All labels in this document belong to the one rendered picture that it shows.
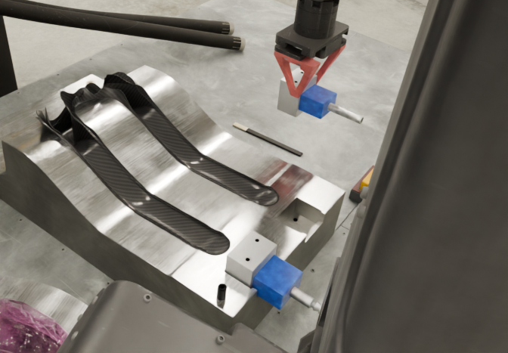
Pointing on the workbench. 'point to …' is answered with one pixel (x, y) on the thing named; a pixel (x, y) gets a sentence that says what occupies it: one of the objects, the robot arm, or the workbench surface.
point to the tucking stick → (267, 139)
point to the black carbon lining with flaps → (83, 147)
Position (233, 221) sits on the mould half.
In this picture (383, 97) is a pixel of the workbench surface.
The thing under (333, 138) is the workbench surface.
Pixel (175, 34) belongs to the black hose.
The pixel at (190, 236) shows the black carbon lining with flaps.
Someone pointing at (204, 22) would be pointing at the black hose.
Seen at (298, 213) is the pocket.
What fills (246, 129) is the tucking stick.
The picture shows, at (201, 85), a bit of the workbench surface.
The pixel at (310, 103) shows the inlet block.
